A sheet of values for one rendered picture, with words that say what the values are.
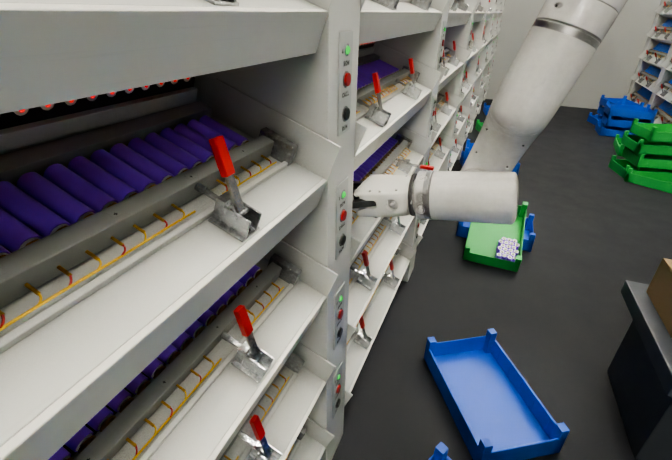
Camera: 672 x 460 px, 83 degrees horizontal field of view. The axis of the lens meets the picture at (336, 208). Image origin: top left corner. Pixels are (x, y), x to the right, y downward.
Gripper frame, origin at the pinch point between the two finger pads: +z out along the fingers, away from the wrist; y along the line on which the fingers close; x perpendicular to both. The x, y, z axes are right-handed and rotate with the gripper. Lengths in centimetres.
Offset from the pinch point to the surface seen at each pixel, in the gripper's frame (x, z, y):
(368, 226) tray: -8.1, -4.9, 1.9
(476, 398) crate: -60, -25, 12
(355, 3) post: 30.2, -12.7, -12.5
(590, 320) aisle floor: -66, -55, 56
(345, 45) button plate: 25.8, -12.2, -15.9
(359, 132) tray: 14.0, -10.6, -10.7
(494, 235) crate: -54, -24, 87
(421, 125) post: 1, -5, 50
